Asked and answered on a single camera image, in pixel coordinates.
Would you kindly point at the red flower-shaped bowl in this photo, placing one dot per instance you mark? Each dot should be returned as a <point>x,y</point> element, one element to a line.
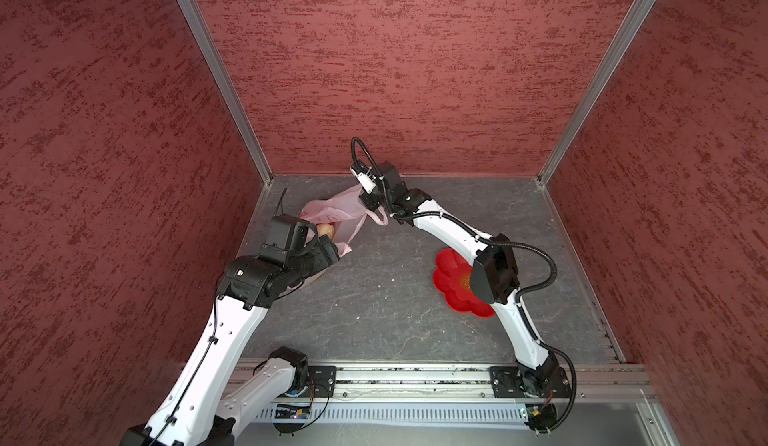
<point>452,279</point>

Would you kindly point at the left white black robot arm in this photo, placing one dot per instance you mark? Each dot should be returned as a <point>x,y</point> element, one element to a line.
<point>197,410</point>

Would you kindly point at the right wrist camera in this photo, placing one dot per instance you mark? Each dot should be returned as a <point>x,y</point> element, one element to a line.
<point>367,178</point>

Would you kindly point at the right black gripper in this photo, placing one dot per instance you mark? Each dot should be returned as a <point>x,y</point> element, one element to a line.
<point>374,204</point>

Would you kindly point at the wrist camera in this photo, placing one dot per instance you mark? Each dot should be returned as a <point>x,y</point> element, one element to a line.
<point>288,237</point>
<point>367,178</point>

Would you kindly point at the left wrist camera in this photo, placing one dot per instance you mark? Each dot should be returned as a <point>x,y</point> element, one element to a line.
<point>288,237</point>

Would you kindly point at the pink plastic bag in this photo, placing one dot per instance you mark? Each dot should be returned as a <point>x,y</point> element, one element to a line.
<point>346,213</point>

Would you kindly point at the beige fake fruit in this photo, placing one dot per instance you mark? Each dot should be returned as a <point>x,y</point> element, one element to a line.
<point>326,229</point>

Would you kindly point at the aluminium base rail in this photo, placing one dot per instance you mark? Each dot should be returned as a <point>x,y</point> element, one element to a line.
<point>478,382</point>

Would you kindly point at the right aluminium corner post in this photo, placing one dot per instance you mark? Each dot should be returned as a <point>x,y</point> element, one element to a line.
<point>620,44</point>

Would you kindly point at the white slotted cable duct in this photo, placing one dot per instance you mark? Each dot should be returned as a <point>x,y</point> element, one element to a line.
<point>451,414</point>

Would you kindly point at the aluminium corner post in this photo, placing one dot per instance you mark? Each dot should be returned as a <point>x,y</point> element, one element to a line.
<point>205,42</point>
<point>620,44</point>

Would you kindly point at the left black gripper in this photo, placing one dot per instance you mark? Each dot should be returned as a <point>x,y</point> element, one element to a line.
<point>320,261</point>

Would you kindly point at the left aluminium corner post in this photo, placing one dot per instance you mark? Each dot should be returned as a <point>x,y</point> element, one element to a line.
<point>205,42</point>

